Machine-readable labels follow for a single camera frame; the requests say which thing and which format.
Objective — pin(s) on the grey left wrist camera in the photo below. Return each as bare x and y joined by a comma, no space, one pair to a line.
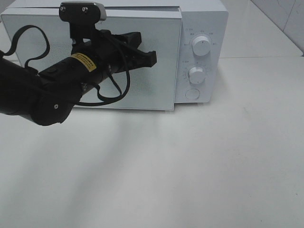
82,17

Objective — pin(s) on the upper white power knob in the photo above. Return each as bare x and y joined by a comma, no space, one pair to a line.
201,45

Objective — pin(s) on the round white door button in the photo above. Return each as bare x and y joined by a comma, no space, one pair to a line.
192,94

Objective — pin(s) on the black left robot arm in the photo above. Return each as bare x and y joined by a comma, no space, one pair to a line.
47,97

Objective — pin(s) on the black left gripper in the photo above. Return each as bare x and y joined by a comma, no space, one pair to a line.
94,60

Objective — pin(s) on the white microwave oven body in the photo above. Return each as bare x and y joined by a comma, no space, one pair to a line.
208,17

